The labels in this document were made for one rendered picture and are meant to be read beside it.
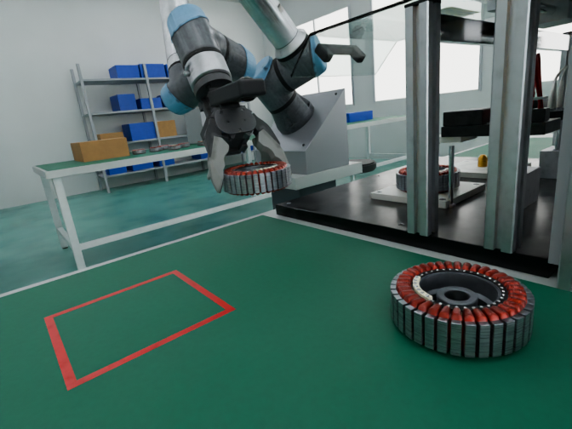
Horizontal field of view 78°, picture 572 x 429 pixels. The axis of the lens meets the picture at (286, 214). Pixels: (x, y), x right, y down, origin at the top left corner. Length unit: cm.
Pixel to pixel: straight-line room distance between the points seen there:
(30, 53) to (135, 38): 167
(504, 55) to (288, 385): 37
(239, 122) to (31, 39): 663
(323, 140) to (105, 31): 645
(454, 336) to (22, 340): 41
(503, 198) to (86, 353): 46
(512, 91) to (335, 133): 87
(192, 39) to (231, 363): 54
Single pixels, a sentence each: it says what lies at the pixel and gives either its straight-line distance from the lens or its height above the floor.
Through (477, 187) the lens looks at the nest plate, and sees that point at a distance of 73.
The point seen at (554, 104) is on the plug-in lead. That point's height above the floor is 91.
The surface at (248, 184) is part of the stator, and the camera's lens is 53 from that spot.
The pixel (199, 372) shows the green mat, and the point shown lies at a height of 75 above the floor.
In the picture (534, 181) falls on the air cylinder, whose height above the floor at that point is 81.
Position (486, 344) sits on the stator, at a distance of 31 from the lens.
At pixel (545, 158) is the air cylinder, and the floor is 81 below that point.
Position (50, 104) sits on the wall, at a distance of 703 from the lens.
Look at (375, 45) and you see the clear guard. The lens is 77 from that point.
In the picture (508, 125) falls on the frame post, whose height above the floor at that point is 91.
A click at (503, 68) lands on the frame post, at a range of 44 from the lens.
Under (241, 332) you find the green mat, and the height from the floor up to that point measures 75.
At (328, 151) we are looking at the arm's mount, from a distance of 123.
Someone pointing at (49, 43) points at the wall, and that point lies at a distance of 719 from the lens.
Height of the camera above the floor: 94
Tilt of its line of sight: 16 degrees down
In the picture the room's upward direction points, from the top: 6 degrees counter-clockwise
